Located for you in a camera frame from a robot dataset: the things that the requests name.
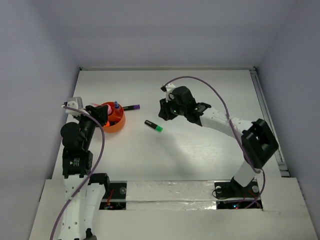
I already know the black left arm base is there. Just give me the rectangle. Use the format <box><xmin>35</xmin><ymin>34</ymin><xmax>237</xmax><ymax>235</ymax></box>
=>
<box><xmin>99</xmin><ymin>181</ymin><xmax>127</xmax><ymax>211</ymax></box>

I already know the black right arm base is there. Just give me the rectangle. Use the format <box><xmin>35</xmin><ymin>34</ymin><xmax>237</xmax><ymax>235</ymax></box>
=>
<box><xmin>211</xmin><ymin>180</ymin><xmax>263</xmax><ymax>210</ymax></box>

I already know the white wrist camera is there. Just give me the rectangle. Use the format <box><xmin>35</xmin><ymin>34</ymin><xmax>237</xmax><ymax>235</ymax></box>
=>
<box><xmin>160</xmin><ymin>83</ymin><xmax>176</xmax><ymax>102</ymax></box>
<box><xmin>61</xmin><ymin>96</ymin><xmax>88</xmax><ymax>117</ymax></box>

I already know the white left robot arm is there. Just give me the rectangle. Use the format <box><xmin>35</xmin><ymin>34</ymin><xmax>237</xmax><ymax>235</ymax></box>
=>
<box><xmin>56</xmin><ymin>104</ymin><xmax>111</xmax><ymax>240</ymax></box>

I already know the aluminium rail on right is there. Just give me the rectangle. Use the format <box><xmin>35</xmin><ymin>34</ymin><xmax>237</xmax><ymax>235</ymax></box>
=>
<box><xmin>249</xmin><ymin>67</ymin><xmax>291</xmax><ymax>178</ymax></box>

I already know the clear spray bottle blue cap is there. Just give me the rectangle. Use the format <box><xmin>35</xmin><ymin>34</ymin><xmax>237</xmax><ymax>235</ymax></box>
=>
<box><xmin>114</xmin><ymin>101</ymin><xmax>121</xmax><ymax>112</ymax></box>

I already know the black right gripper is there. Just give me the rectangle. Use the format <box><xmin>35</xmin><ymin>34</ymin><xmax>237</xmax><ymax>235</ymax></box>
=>
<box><xmin>158</xmin><ymin>94</ymin><xmax>187</xmax><ymax>121</ymax></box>

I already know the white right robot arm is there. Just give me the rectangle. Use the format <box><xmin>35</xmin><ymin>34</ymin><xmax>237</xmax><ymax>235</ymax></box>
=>
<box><xmin>158</xmin><ymin>83</ymin><xmax>279</xmax><ymax>196</ymax></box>

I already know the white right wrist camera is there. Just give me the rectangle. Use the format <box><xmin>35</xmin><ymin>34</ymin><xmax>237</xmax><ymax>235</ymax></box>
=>
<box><xmin>160</xmin><ymin>83</ymin><xmax>176</xmax><ymax>102</ymax></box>

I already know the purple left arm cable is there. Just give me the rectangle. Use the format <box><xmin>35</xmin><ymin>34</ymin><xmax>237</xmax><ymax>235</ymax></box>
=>
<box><xmin>49</xmin><ymin>104</ymin><xmax>106</xmax><ymax>240</ymax></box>

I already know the pink patterned tube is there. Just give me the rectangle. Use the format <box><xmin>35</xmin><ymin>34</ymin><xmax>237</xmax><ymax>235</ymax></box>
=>
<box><xmin>107</xmin><ymin>104</ymin><xmax>113</xmax><ymax>116</ymax></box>

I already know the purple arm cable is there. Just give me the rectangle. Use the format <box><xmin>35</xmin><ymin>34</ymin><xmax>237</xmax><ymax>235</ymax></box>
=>
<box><xmin>49</xmin><ymin>104</ymin><xmax>106</xmax><ymax>240</ymax></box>
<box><xmin>163</xmin><ymin>75</ymin><xmax>266</xmax><ymax>209</ymax></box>

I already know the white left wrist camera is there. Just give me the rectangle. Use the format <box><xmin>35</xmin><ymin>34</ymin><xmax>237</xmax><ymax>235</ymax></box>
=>
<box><xmin>61</xmin><ymin>96</ymin><xmax>88</xmax><ymax>117</ymax></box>

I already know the purple cap highlighter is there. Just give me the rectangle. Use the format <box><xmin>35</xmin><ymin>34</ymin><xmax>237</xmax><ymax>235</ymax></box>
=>
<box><xmin>122</xmin><ymin>104</ymin><xmax>140</xmax><ymax>111</ymax></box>

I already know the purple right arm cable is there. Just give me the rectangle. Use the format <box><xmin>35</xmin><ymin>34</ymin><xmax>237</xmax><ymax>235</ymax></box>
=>
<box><xmin>163</xmin><ymin>75</ymin><xmax>266</xmax><ymax>209</ymax></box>

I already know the orange round organizer container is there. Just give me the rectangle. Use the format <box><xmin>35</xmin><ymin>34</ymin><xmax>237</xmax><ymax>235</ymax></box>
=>
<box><xmin>102</xmin><ymin>101</ymin><xmax>126</xmax><ymax>134</ymax></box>

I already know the green cap highlighter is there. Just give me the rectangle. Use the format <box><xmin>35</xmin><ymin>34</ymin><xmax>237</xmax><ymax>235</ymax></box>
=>
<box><xmin>144</xmin><ymin>120</ymin><xmax>163</xmax><ymax>133</ymax></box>

